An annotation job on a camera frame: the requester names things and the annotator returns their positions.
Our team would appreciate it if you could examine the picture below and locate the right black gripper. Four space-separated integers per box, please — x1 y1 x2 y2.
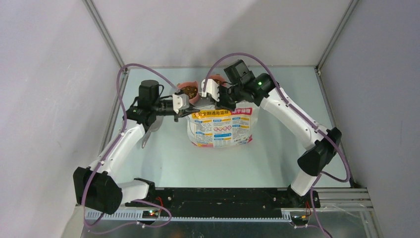
211 83 245 112

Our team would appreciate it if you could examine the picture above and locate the cat food bag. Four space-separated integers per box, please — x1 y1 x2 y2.
187 102 260 148

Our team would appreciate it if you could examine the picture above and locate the metal food scoop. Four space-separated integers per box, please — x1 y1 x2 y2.
141 116 163 149

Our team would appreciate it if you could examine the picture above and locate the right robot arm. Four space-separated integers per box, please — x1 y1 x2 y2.
216 59 342 207

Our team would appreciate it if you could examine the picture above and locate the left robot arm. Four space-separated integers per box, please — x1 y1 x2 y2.
73 80 197 215

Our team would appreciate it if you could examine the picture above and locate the pink bowl with kibble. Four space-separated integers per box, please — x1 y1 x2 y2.
177 81 200 104

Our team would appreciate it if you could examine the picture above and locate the empty pink bowl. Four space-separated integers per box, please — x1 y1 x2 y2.
209 74 226 86

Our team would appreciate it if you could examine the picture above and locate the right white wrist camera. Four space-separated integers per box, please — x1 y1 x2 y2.
200 79 220 102

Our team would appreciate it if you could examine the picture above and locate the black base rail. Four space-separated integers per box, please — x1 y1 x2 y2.
146 187 320 219

